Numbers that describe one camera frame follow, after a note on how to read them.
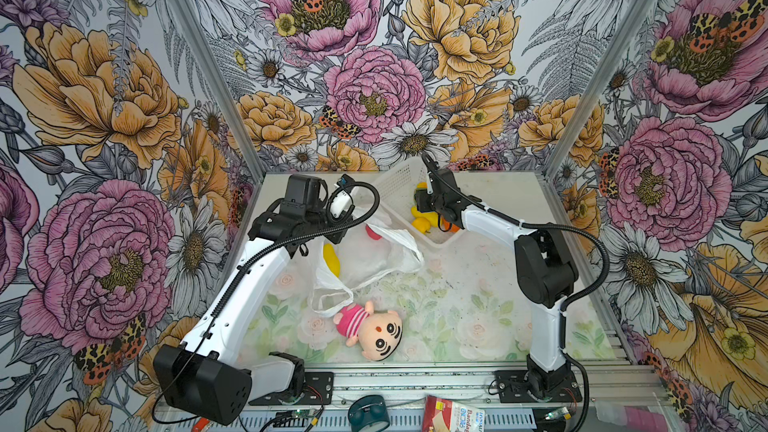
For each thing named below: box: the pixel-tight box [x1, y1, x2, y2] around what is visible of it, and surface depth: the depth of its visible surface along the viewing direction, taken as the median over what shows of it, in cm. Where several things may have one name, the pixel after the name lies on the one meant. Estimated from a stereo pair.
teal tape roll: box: [348, 394, 391, 432], surface depth 66 cm
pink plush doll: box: [333, 301, 403, 361], surface depth 79 cm
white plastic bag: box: [307, 206, 425, 316], surface depth 83 cm
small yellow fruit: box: [322, 243, 341, 278], surface depth 96 cm
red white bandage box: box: [422, 396, 485, 432], surface depth 69 cm
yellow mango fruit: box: [412, 217, 431, 234], surface depth 101 cm
